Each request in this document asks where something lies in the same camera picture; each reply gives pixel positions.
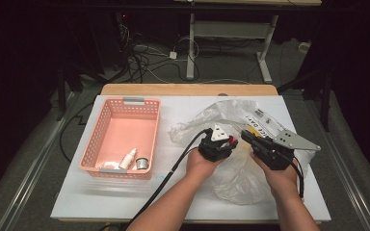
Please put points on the white table board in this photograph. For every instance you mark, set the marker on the white table board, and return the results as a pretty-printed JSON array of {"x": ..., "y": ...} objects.
[{"x": 179, "y": 109}]

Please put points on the black metal stand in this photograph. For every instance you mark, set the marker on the black metal stand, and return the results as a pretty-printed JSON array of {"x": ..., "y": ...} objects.
[
  {"x": 324, "y": 96},
  {"x": 66, "y": 89}
]

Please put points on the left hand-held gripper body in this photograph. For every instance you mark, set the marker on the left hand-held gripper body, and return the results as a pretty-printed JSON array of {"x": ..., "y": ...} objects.
[{"x": 213, "y": 144}]

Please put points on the white metal desk frame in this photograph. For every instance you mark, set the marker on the white metal desk frame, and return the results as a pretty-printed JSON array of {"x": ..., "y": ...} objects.
[{"x": 231, "y": 29}]

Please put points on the person's left hand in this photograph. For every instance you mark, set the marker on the person's left hand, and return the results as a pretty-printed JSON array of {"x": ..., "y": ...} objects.
[{"x": 200, "y": 168}]

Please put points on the white power adapter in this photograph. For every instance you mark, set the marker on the white power adapter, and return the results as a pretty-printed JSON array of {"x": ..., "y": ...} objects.
[{"x": 172, "y": 55}]

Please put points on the clear printed plastic bag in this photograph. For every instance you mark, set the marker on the clear printed plastic bag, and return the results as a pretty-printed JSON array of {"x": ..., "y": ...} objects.
[{"x": 237, "y": 179}]

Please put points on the pink perforated plastic basket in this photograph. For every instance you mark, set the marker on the pink perforated plastic basket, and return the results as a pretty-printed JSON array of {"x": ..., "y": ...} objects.
[{"x": 125, "y": 134}]

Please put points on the small white dropper bottle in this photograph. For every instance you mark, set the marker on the small white dropper bottle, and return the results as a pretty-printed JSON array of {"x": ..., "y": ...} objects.
[{"x": 127, "y": 159}]

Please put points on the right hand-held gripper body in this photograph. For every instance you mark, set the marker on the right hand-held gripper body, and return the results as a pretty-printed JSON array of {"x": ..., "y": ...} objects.
[{"x": 276, "y": 154}]

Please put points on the wooden table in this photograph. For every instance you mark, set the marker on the wooden table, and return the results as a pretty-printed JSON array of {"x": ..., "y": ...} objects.
[{"x": 173, "y": 89}]

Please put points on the person's right hand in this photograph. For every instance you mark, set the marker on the person's right hand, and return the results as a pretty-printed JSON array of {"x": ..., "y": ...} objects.
[{"x": 281, "y": 179}]

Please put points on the metal floor rail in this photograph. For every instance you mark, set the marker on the metal floor rail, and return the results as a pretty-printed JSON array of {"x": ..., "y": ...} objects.
[
  {"x": 35, "y": 166},
  {"x": 347, "y": 173}
]

